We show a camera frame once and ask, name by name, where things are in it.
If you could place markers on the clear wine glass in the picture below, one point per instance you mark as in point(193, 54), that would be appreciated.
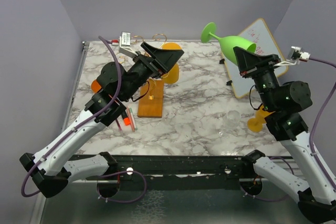
point(229, 122)

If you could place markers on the orange highlighter marker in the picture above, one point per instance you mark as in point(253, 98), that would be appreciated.
point(125, 118)

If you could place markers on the green white pen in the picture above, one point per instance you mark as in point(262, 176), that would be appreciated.
point(133, 119)

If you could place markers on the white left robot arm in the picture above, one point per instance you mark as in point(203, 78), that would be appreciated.
point(51, 169)

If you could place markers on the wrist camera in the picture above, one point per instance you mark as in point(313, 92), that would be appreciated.
point(296, 55)
point(124, 42)

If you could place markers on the wooden rack base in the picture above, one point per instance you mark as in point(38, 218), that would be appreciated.
point(151, 103)

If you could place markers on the pink pen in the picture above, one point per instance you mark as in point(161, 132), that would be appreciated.
point(119, 126)

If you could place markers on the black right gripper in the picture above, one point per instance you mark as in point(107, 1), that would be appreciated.
point(247, 61)

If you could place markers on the gold wire glass rack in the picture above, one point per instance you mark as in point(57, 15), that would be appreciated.
point(124, 88)

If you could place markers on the orange plastic wine glass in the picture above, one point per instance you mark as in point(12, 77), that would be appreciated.
point(95, 86)

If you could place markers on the green plastic wine glass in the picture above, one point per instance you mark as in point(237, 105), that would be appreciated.
point(227, 43)

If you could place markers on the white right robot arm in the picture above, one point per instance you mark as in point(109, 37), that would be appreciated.
point(315, 193)

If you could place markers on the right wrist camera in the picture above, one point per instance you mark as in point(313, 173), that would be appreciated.
point(296, 55)

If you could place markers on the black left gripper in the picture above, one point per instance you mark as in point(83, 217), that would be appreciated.
point(167, 58)

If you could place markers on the yellow plastic wine glass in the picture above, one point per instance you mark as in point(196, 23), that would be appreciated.
point(173, 75)

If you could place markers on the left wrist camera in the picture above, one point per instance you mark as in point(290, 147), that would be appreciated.
point(124, 42)

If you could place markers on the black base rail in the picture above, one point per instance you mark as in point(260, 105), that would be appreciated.
point(179, 172)

